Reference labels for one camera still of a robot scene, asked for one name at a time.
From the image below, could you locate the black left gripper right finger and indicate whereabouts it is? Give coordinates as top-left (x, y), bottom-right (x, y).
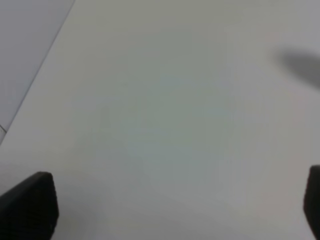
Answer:
top-left (303, 165), bottom-right (320, 240)

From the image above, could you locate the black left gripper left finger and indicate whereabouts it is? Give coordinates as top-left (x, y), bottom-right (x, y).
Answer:
top-left (0, 171), bottom-right (59, 240)

